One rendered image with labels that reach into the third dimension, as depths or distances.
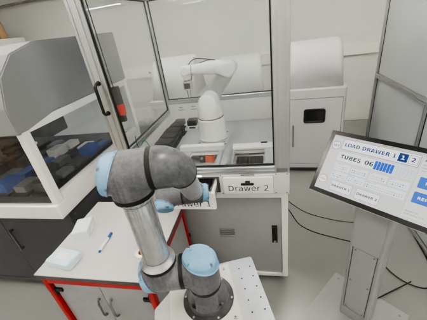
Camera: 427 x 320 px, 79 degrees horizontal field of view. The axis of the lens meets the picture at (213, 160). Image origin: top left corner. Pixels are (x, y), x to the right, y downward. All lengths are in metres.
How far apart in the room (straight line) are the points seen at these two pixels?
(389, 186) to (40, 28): 5.62
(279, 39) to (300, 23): 3.18
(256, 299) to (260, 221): 0.68
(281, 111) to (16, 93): 1.34
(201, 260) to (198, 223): 0.92
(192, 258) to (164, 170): 0.38
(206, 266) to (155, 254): 0.17
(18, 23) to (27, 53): 4.39
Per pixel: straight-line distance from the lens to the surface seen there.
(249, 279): 1.21
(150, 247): 0.83
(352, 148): 1.34
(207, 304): 1.01
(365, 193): 1.28
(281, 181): 1.53
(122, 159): 0.67
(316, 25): 4.48
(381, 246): 1.50
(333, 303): 2.06
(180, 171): 0.66
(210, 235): 1.87
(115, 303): 1.60
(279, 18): 1.27
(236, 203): 1.65
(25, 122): 1.68
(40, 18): 5.84
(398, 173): 1.28
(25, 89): 1.72
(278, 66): 1.29
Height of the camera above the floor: 1.73
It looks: 28 degrees down
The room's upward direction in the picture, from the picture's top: 9 degrees counter-clockwise
